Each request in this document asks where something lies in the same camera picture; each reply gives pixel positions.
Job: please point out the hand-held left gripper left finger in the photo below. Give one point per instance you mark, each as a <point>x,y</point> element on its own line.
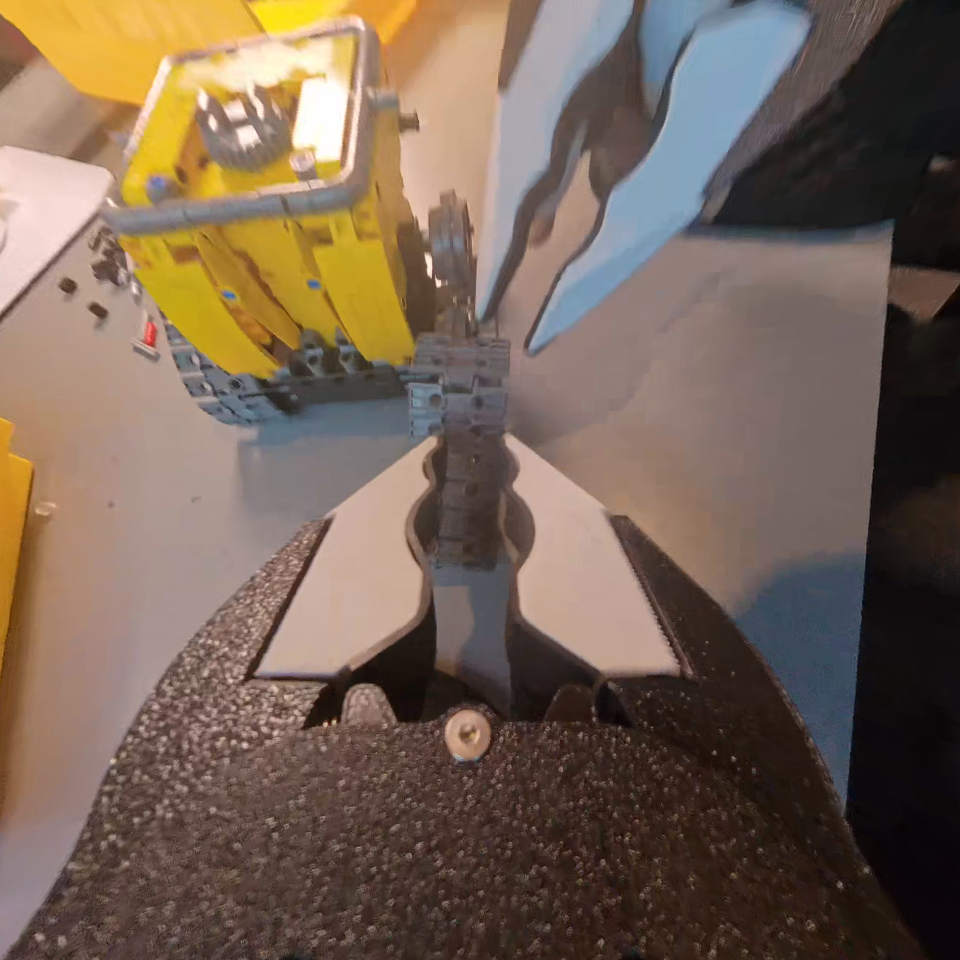
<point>345,593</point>

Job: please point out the yellow toy brick bulldozer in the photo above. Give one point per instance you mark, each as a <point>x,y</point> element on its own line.
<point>255,240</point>

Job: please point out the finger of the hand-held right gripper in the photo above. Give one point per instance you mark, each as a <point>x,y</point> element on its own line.
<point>533,120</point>
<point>675,150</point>

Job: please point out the small clear round stud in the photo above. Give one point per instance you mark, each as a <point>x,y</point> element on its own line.
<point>45,510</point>

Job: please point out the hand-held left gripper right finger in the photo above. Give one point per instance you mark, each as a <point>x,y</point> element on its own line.
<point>600,593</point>

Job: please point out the pile of small brick pins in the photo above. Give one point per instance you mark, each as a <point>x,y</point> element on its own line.
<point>105,270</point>

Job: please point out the yellow storage bin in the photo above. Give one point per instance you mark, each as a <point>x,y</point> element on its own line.
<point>353,12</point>
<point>12,540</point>
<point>120,38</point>

